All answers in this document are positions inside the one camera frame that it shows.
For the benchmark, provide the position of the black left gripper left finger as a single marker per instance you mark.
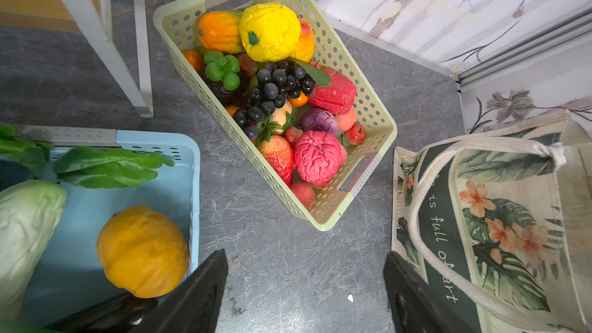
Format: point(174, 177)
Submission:
point(195, 305)

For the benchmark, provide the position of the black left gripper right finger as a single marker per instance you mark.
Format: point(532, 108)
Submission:
point(413, 305)

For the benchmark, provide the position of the cream canvas grocery bag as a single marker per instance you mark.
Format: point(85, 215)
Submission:
point(499, 224)

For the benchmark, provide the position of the light blue vegetable basket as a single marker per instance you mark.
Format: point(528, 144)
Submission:
point(68, 289)

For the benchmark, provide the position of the pink dragon fruit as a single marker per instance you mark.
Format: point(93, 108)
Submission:
point(317, 156)

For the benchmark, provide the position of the black grape bunch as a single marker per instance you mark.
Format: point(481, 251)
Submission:
point(262, 109)

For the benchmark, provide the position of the orange round fruit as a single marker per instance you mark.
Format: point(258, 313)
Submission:
point(143, 252)

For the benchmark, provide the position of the green leafy spinach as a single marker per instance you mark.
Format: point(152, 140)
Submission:
point(82, 166)

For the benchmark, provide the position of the small red cherry apple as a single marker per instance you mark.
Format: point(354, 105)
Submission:
point(355, 135)

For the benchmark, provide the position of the white bok choy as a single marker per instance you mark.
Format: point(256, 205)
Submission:
point(30, 213)

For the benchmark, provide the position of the pink peach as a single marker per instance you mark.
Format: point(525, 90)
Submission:
point(345, 121)

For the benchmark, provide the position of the purple round cabbage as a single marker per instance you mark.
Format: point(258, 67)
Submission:
point(319, 120)

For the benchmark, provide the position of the small orange tangerine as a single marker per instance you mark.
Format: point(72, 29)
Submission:
point(299, 101)

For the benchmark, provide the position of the green grape cluster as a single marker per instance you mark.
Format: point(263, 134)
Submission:
point(222, 68)

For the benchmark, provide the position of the orange green papaya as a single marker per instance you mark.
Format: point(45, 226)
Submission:
point(220, 31)

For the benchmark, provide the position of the green plastic fruit basket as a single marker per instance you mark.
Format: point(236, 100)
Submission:
point(320, 204)

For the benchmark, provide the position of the yellow bell pepper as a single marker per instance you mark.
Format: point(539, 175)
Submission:
point(269, 32)

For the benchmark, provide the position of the white wooden two-tier shelf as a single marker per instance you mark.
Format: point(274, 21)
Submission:
point(49, 20)

